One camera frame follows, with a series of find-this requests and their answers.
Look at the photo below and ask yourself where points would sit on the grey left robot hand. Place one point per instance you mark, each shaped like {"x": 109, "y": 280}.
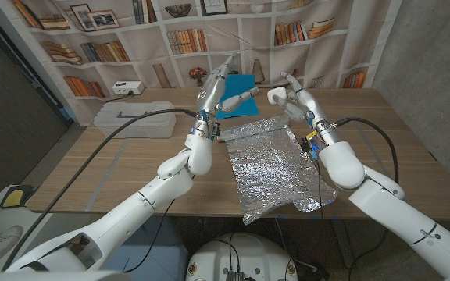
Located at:
{"x": 211, "y": 95}

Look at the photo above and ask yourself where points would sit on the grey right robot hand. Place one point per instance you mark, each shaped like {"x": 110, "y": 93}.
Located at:
{"x": 303, "y": 105}

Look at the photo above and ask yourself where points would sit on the white AirPods case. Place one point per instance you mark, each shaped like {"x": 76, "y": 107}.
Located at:
{"x": 276, "y": 94}

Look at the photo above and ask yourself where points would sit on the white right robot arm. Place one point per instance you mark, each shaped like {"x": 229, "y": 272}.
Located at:
{"x": 389, "y": 207}

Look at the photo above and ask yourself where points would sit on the blue folded origami paper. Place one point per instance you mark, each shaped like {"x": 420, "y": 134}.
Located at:
{"x": 240, "y": 97}

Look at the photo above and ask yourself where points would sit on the aluminum foil sheet with roll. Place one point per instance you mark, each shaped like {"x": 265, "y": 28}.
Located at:
{"x": 272, "y": 168}

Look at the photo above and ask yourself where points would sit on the printed bookshelf backdrop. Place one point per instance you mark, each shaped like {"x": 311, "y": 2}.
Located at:
{"x": 225, "y": 43}

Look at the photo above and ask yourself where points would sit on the clear plastic storage box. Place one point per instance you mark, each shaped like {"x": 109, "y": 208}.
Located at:
{"x": 131, "y": 117}

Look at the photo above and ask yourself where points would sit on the white power strip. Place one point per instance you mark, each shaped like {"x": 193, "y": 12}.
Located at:
{"x": 127, "y": 87}

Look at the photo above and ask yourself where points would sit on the grey metal table leg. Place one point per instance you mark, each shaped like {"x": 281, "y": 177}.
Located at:
{"x": 344, "y": 242}

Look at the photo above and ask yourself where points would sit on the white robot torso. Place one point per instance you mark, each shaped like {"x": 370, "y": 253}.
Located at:
{"x": 244, "y": 253}

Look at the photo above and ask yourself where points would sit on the dark perforated metal panel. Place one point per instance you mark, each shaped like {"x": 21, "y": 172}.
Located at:
{"x": 14, "y": 117}

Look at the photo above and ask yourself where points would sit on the yellow and black pedal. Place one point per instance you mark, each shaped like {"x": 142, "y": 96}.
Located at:
{"x": 14, "y": 197}

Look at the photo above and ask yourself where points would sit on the white floor platform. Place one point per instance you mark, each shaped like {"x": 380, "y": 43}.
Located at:
{"x": 33, "y": 230}

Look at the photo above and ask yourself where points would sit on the white sneaker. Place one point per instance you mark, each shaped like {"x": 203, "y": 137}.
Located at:
{"x": 8, "y": 238}

